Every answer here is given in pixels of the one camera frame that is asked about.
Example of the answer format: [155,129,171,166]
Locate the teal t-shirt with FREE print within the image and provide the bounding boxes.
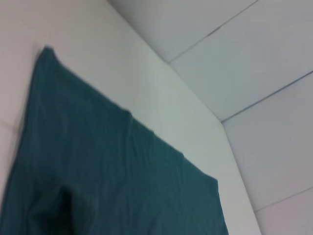
[0,46,229,235]

